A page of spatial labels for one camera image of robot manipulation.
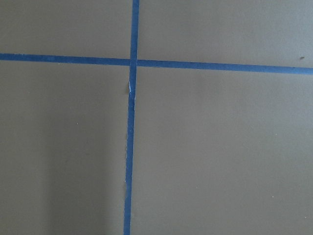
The long horizontal blue tape strip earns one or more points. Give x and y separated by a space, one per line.
154 63

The long vertical blue tape strip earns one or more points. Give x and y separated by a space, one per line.
131 118

